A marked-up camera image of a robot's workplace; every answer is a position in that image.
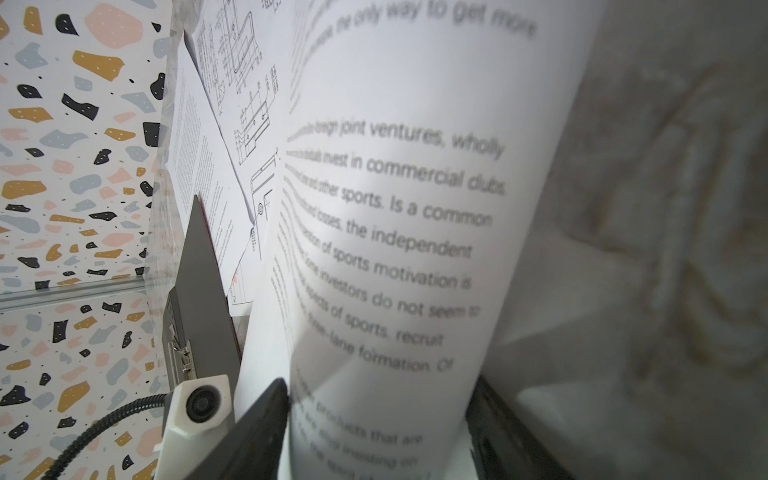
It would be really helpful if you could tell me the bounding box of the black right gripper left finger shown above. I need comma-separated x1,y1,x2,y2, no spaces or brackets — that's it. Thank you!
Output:
186,378,290,480

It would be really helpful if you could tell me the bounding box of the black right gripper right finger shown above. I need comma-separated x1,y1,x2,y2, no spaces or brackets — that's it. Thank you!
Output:
465,377,573,480

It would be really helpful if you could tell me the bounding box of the orange black file folder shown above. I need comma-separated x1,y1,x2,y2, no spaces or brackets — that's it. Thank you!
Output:
162,198,241,388

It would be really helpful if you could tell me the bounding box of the text page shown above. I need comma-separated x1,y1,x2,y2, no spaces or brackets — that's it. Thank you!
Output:
235,1,605,479
166,43,252,290

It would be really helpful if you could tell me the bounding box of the metal folder clip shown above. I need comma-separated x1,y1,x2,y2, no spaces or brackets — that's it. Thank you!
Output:
167,325,197,386

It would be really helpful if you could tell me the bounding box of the technical drawing sheet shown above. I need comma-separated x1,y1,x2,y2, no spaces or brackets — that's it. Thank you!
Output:
191,1,293,316

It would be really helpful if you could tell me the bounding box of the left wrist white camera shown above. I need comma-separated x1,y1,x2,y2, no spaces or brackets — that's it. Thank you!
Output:
154,374,234,479

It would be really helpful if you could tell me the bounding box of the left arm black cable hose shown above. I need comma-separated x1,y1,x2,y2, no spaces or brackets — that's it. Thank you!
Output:
38,392,172,480

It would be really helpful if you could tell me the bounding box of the aluminium corner post left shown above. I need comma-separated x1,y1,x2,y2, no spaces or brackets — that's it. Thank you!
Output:
1,277,145,313

